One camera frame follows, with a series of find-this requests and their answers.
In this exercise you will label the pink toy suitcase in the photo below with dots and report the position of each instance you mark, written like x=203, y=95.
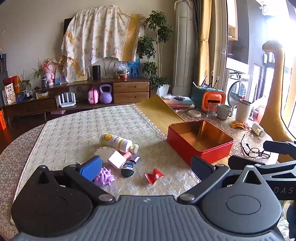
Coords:
x=93, y=96

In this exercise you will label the orange tissue box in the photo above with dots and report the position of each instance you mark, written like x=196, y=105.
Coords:
x=212, y=98

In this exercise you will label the orange red bag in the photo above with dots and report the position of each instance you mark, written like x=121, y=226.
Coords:
x=13, y=83

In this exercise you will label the white tower air conditioner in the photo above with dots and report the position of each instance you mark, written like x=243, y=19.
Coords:
x=183, y=46

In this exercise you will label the cream quilted table cover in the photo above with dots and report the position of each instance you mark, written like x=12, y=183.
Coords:
x=81, y=125

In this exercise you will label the orange gift box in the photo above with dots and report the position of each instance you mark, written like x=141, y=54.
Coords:
x=2, y=120

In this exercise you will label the dark grey cabinet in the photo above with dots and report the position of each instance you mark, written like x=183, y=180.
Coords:
x=2, y=74

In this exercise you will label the black television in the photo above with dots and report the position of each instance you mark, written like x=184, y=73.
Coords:
x=67, y=25

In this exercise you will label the white garlic toy green stem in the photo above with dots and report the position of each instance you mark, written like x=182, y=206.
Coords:
x=134, y=148

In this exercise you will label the pink white small box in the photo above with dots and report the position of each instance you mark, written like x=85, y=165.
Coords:
x=116, y=160

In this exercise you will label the clear drinking glass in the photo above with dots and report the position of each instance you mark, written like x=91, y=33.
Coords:
x=212, y=110

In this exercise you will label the calligraphy brush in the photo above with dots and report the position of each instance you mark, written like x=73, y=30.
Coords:
x=211, y=78
x=216, y=81

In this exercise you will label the white round lid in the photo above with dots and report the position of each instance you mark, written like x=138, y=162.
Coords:
x=194, y=113

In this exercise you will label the yellow white plastic bottle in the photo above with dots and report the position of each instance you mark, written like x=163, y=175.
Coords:
x=111, y=140

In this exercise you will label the red tin box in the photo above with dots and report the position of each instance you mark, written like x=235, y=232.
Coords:
x=180, y=141

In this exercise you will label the purple spiky toy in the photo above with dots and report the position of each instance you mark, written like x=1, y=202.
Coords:
x=105, y=178

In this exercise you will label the purple kettlebell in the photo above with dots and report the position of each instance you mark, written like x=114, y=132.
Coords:
x=106, y=97

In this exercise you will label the pink cylinder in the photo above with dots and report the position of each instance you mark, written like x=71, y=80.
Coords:
x=127, y=155

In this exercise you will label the pale green mug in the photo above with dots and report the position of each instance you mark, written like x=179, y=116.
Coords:
x=223, y=111

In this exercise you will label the orange tissue box holder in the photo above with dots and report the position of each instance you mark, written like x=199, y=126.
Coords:
x=196, y=97

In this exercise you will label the small green potted plant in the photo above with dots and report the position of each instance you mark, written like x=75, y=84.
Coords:
x=26, y=83

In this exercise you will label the stack of books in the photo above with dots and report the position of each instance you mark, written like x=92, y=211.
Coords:
x=178, y=100

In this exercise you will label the wooden tv cabinet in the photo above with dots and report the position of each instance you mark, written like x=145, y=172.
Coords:
x=129, y=91

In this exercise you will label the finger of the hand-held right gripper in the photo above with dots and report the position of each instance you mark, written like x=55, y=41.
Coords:
x=242, y=161
x=279, y=146

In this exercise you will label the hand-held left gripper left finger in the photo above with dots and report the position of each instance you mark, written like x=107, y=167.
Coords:
x=89, y=168

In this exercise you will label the tall potted plant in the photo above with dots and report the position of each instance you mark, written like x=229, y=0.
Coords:
x=159, y=30

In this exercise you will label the purple block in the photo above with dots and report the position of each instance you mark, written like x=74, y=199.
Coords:
x=136, y=158

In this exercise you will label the pink doll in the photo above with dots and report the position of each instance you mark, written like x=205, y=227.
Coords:
x=49, y=71

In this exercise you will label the floral bed sheet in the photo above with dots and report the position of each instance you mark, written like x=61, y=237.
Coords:
x=99, y=34

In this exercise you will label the white cardboard box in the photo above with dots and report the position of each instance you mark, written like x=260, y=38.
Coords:
x=42, y=95

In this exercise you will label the wooden wall cabinet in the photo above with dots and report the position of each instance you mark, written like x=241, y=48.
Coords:
x=232, y=18

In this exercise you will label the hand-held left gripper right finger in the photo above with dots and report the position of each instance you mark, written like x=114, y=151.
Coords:
x=201, y=167

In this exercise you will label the plastic bag of fruit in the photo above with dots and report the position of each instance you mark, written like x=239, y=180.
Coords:
x=121, y=70

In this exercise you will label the white router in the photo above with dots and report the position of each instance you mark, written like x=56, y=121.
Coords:
x=67, y=102

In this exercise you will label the yellow curtain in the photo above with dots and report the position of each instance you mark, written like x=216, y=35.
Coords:
x=204, y=41

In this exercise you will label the printed snack box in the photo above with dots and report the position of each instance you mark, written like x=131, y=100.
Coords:
x=9, y=93

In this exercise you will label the yellow wood-grain table mat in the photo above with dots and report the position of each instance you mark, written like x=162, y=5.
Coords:
x=157, y=111

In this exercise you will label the yellow dinosaur toy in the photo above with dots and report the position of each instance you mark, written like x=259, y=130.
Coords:
x=275, y=111

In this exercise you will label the washing machine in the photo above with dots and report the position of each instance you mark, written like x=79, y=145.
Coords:
x=237, y=89

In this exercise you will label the orange snack packet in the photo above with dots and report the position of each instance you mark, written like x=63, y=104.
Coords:
x=239, y=125

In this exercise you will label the black speaker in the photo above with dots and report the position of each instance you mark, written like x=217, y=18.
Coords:
x=96, y=72

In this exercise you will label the black eyeglasses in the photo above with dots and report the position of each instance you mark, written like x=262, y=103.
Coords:
x=255, y=152

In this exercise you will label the black white small bottle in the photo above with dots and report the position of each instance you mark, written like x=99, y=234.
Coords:
x=127, y=171

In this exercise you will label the red wrapper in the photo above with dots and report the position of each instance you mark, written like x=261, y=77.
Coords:
x=152, y=177

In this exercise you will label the small bottle yellow pills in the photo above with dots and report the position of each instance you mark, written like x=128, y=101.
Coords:
x=257, y=129

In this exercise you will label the plant in glass vase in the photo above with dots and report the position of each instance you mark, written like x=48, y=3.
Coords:
x=44, y=82

